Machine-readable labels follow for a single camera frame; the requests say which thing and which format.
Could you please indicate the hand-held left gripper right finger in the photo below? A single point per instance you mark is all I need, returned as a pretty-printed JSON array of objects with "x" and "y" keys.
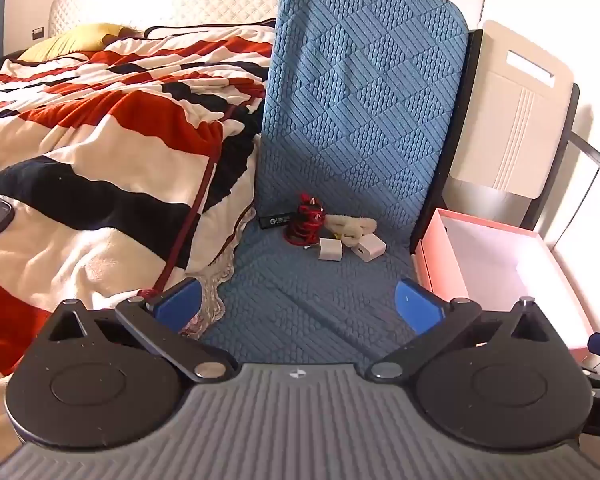
[{"x": 417, "y": 305}]

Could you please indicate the blue textured chair cover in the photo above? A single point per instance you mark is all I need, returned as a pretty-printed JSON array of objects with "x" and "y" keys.
[{"x": 350, "y": 110}]

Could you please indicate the white quilted headboard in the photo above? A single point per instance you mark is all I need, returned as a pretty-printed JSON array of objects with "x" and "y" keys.
[{"x": 205, "y": 2}]

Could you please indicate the yellow pillow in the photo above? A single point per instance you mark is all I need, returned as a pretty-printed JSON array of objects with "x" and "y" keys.
[{"x": 75, "y": 40}]

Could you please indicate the cream plush toy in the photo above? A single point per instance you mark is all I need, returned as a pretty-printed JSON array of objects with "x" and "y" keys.
[{"x": 352, "y": 226}]

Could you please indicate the red and black figurine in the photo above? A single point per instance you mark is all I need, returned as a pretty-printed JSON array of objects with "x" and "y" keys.
[{"x": 306, "y": 220}]

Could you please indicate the small black box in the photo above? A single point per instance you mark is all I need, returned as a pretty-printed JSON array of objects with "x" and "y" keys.
[{"x": 275, "y": 221}]

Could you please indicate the striped fleece blanket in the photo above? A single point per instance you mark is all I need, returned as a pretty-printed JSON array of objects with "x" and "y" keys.
[{"x": 105, "y": 135}]

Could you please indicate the black folding chair frame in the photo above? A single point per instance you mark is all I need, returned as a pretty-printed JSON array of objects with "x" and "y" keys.
[{"x": 555, "y": 175}]

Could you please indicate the white charger plug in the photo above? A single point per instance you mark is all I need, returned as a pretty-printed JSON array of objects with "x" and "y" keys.
[
  {"x": 369, "y": 249},
  {"x": 331, "y": 250}
]

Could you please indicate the black curved metal rod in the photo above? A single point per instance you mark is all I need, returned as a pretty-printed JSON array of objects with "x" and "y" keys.
[{"x": 597, "y": 152}]

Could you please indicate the beige folding chair back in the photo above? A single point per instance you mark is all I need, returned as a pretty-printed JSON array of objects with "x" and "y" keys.
[{"x": 510, "y": 110}]

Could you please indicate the beige lace cloth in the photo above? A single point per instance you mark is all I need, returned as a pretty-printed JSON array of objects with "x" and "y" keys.
[{"x": 225, "y": 265}]

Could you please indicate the pink cardboard box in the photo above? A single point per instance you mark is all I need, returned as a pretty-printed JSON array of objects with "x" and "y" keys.
[{"x": 480, "y": 255}]

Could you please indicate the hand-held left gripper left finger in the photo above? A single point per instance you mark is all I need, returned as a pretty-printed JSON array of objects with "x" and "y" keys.
[{"x": 180, "y": 302}]

